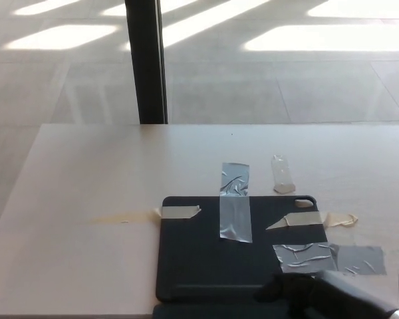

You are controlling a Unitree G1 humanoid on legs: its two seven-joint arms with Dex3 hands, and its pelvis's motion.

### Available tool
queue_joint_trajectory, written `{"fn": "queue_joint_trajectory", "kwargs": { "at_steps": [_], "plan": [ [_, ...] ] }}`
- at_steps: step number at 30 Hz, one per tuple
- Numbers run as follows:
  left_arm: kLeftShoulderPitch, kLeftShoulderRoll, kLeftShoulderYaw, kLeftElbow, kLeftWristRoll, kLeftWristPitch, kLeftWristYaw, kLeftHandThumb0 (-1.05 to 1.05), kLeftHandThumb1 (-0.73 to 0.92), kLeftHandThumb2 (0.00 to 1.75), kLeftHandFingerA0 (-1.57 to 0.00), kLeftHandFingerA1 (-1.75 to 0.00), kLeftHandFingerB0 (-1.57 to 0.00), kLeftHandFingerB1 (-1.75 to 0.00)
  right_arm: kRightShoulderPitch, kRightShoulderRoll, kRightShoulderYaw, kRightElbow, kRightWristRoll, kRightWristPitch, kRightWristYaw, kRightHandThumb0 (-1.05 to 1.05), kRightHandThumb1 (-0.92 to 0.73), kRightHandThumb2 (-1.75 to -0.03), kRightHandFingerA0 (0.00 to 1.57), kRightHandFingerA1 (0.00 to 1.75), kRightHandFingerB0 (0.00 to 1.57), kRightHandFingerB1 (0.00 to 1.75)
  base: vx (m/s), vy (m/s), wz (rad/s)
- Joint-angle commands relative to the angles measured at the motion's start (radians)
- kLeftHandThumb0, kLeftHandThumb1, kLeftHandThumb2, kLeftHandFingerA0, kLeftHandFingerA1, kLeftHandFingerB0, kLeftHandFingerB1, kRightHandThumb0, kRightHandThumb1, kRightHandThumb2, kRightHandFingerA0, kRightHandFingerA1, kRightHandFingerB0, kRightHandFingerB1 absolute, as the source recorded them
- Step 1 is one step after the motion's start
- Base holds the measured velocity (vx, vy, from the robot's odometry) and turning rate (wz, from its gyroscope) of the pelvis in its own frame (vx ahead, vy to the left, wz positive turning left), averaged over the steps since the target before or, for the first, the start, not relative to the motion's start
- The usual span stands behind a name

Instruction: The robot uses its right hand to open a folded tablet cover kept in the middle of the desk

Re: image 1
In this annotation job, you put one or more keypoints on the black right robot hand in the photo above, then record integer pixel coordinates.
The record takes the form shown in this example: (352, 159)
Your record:
(316, 295)

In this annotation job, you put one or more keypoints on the black folding tablet cover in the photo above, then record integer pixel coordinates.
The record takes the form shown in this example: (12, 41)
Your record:
(193, 259)

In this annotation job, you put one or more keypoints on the short beige masking tape strip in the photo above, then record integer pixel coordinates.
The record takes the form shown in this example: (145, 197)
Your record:
(306, 219)

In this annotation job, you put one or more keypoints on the small clear tape strip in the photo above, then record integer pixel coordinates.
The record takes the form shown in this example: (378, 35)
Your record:
(282, 176)

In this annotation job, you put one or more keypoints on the long beige masking tape strip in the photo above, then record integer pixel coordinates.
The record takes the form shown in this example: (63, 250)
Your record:
(178, 212)

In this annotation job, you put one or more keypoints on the wide grey duct tape strip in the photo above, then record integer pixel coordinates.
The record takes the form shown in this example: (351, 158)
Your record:
(355, 257)

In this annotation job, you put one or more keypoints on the long grey duct tape strip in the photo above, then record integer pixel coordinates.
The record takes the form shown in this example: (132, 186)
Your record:
(235, 199)

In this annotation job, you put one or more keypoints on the black window frame post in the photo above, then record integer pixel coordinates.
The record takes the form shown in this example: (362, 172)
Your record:
(146, 66)

